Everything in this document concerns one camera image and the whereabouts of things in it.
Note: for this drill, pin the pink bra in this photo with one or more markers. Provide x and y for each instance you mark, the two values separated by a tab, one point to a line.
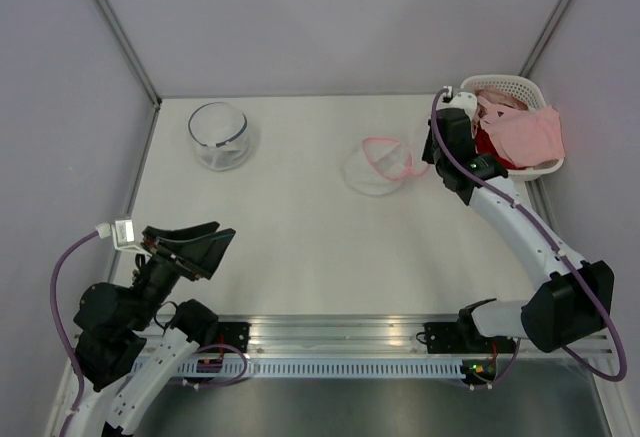
540	129

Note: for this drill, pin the pink mesh laundry bag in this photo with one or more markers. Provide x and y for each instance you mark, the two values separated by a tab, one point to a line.
379	166

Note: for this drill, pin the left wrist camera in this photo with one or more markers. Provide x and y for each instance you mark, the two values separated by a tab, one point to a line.
121	234

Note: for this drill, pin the blue-rimmed mesh laundry bag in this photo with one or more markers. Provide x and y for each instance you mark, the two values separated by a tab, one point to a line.
220	135

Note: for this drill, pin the aluminium frame post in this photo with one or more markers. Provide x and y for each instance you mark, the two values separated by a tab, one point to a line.
559	12
127	50

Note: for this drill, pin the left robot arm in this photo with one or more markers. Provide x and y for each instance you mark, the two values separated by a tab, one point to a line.
111	395

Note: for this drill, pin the right aluminium frame post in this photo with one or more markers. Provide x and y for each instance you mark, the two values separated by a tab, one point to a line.
559	12

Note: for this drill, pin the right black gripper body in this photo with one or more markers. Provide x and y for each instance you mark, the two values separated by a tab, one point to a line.
431	153

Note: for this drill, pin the aluminium mounting rail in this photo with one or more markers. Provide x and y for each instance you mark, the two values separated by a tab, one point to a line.
334	336

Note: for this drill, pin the white plastic basket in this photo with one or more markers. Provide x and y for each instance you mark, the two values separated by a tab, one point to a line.
526	91

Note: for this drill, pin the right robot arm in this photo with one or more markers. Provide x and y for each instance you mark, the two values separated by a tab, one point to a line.
571	297

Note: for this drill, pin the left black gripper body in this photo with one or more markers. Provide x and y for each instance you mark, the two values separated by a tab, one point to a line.
157	278

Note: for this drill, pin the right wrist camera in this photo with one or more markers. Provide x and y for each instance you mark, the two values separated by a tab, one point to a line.
459	99

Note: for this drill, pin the left aluminium frame post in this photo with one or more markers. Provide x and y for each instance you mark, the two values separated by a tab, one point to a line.
127	50

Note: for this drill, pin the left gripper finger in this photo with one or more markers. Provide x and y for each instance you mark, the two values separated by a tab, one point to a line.
153	238
201	259

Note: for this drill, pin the white slotted cable duct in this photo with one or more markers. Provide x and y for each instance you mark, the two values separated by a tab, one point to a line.
326	368

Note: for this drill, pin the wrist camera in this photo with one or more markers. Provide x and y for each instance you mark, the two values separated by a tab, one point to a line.
121	234
459	99

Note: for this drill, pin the red bra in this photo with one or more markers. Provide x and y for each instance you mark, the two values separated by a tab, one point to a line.
504	146

